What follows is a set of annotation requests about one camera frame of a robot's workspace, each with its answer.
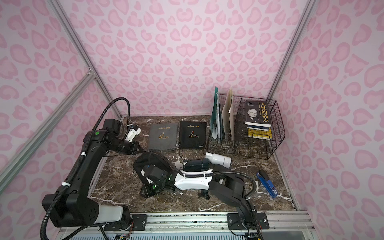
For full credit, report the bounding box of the black pouch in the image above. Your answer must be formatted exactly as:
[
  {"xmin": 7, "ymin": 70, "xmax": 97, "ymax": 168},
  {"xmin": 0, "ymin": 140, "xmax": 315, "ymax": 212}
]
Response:
[
  {"xmin": 179, "ymin": 121, "xmax": 207, "ymax": 149},
  {"xmin": 134, "ymin": 152, "xmax": 179, "ymax": 199}
]

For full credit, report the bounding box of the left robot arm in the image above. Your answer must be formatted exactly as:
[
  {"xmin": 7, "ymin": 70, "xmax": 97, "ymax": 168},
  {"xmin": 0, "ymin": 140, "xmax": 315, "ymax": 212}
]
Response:
[{"xmin": 42, "ymin": 119, "xmax": 142, "ymax": 229}]

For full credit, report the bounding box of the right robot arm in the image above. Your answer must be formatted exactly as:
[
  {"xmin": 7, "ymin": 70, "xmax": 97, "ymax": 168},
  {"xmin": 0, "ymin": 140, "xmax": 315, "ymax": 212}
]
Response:
[{"xmin": 140, "ymin": 165, "xmax": 260, "ymax": 230}]

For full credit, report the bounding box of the grey hair dryer pouch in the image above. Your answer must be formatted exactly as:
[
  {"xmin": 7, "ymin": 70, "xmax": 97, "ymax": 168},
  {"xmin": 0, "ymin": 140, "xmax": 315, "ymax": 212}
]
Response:
[{"xmin": 148, "ymin": 123, "xmax": 179, "ymax": 151}]

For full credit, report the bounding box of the white hair dryer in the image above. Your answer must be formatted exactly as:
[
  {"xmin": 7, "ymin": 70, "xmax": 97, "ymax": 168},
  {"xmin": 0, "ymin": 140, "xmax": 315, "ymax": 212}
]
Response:
[{"xmin": 206, "ymin": 152, "xmax": 232, "ymax": 169}]

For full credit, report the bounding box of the blue stapler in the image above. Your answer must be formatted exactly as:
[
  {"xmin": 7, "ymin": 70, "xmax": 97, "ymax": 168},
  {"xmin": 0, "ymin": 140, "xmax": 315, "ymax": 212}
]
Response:
[{"xmin": 257, "ymin": 170, "xmax": 279, "ymax": 199}]

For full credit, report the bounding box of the yellow striped book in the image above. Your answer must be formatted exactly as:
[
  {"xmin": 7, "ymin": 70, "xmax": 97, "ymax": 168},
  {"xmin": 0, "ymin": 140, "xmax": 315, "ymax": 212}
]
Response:
[{"xmin": 247, "ymin": 126, "xmax": 273, "ymax": 140}]

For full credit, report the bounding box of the black portrait book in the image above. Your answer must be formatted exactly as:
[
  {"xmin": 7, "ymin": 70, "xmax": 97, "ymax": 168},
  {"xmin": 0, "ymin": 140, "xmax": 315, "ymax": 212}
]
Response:
[{"xmin": 244, "ymin": 100, "xmax": 272, "ymax": 128}]

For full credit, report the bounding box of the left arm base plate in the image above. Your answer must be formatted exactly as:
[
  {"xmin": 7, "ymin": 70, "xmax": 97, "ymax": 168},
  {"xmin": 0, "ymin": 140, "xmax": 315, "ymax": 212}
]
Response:
[{"xmin": 104, "ymin": 214, "xmax": 148, "ymax": 232}]

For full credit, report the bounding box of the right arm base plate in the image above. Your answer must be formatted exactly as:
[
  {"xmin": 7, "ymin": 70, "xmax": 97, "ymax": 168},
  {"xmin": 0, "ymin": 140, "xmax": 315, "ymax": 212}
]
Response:
[{"xmin": 227, "ymin": 213, "xmax": 270, "ymax": 230}]

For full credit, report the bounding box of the black wire basket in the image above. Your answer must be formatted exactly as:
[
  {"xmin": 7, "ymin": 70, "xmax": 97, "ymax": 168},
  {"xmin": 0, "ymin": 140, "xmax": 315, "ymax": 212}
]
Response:
[{"xmin": 207, "ymin": 95, "xmax": 286, "ymax": 160}]

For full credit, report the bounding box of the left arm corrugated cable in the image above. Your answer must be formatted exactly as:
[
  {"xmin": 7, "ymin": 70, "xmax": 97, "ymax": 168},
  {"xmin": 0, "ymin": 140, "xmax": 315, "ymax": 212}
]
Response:
[{"xmin": 39, "ymin": 97, "xmax": 132, "ymax": 240}]

